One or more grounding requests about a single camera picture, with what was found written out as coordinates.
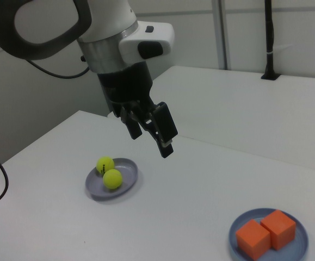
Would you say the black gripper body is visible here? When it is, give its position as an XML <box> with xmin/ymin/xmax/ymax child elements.
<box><xmin>96</xmin><ymin>61</ymin><xmax>158</xmax><ymax>123</ymax></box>

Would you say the yellow tennis ball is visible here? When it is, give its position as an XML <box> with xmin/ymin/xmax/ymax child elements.
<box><xmin>102</xmin><ymin>169</ymin><xmax>123</xmax><ymax>190</ymax></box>
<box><xmin>96</xmin><ymin>156</ymin><xmax>115</xmax><ymax>176</ymax></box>

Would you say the orange foam cube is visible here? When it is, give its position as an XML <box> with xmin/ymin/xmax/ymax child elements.
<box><xmin>235</xmin><ymin>219</ymin><xmax>271</xmax><ymax>260</ymax></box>
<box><xmin>260</xmin><ymin>209</ymin><xmax>297</xmax><ymax>251</ymax></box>

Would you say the purple plastic plate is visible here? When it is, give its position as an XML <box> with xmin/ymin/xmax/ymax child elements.
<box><xmin>85</xmin><ymin>157</ymin><xmax>139</xmax><ymax>202</ymax></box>

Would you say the blue plastic plate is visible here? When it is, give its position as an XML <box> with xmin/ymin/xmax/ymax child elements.
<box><xmin>228</xmin><ymin>208</ymin><xmax>310</xmax><ymax>261</ymax></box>

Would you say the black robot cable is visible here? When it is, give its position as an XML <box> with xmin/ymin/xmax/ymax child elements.
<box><xmin>0</xmin><ymin>55</ymin><xmax>90</xmax><ymax>212</ymax></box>

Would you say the grey partition post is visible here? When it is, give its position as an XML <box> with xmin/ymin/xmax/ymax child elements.
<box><xmin>211</xmin><ymin>0</ymin><xmax>228</xmax><ymax>70</ymax></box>

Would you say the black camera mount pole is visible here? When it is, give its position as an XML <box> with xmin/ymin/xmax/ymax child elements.
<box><xmin>260</xmin><ymin>0</ymin><xmax>281</xmax><ymax>81</ymax></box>

